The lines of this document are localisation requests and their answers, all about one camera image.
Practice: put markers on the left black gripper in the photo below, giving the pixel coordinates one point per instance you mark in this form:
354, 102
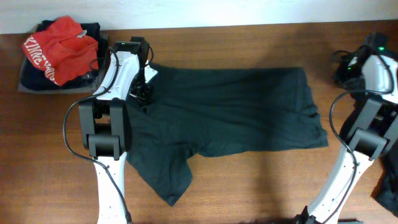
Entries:
143, 95

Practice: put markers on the dark green t-shirt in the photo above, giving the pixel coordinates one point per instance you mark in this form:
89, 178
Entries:
218, 112

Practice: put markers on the black garment white logo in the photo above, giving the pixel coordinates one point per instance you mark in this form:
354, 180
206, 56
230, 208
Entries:
388, 174

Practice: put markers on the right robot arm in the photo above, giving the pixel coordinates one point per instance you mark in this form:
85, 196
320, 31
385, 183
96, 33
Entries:
354, 158

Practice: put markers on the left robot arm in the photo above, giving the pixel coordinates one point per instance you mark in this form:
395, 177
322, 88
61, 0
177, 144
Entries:
105, 127

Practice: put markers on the grey folded garment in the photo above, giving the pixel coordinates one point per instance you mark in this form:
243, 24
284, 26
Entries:
60, 60

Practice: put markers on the red folded shirt white lettering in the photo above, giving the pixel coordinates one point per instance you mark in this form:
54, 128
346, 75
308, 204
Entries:
63, 51

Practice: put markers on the navy folded garment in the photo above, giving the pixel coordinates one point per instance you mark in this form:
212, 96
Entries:
34, 79

